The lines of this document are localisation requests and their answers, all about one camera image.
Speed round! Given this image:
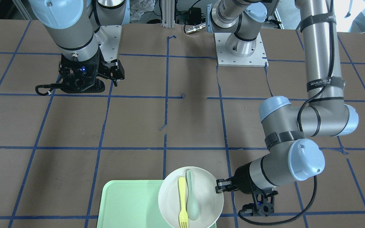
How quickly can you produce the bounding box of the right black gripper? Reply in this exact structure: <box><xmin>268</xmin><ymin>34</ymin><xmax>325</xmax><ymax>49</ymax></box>
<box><xmin>59</xmin><ymin>51</ymin><xmax>118</xmax><ymax>87</ymax></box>

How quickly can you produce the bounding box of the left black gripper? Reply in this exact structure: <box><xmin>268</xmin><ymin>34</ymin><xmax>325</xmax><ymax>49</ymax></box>
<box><xmin>215</xmin><ymin>165</ymin><xmax>259</xmax><ymax>194</ymax></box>

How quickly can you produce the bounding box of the white round plate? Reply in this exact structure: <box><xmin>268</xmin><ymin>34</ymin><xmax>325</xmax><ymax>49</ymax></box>
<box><xmin>158</xmin><ymin>166</ymin><xmax>224</xmax><ymax>228</ymax></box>

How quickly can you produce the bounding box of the pale green plastic spoon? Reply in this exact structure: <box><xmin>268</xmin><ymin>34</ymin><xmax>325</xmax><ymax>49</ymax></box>
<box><xmin>186</xmin><ymin>169</ymin><xmax>200</xmax><ymax>221</ymax></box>

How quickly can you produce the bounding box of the yellow plastic fork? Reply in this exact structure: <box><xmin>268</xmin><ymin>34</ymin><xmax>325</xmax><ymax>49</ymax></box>
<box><xmin>178</xmin><ymin>176</ymin><xmax>188</xmax><ymax>228</ymax></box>

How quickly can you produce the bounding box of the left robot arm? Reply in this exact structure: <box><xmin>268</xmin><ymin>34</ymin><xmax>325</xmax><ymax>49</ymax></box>
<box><xmin>215</xmin><ymin>0</ymin><xmax>359</xmax><ymax>194</ymax></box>

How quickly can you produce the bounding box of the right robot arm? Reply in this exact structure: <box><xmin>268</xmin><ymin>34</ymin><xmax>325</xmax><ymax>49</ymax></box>
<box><xmin>29</xmin><ymin>0</ymin><xmax>130</xmax><ymax>93</ymax></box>

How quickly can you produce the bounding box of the light green tray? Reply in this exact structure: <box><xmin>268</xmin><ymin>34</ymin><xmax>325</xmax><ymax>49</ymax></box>
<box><xmin>97</xmin><ymin>180</ymin><xmax>217</xmax><ymax>228</ymax></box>

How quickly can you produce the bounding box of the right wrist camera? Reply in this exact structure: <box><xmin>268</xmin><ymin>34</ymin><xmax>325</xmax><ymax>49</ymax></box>
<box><xmin>58</xmin><ymin>60</ymin><xmax>125</xmax><ymax>93</ymax></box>

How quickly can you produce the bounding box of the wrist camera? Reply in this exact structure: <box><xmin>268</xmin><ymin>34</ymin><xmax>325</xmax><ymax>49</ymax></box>
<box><xmin>241</xmin><ymin>188</ymin><xmax>278</xmax><ymax>217</ymax></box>
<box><xmin>58</xmin><ymin>60</ymin><xmax>125</xmax><ymax>93</ymax></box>

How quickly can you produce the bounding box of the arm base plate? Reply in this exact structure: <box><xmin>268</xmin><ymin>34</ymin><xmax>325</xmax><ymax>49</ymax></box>
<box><xmin>95</xmin><ymin>25</ymin><xmax>122</xmax><ymax>63</ymax></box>
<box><xmin>214</xmin><ymin>32</ymin><xmax>269</xmax><ymax>67</ymax></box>

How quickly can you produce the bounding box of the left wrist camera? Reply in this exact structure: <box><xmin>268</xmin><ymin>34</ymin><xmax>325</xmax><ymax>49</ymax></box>
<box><xmin>241</xmin><ymin>188</ymin><xmax>278</xmax><ymax>217</ymax></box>

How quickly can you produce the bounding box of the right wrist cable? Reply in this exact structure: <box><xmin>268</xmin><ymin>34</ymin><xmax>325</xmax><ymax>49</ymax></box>
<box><xmin>35</xmin><ymin>83</ymin><xmax>63</xmax><ymax>96</ymax></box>

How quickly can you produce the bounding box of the aluminium frame post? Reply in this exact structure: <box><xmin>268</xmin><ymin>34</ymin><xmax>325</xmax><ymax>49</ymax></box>
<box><xmin>160</xmin><ymin>0</ymin><xmax>176</xmax><ymax>29</ymax></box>

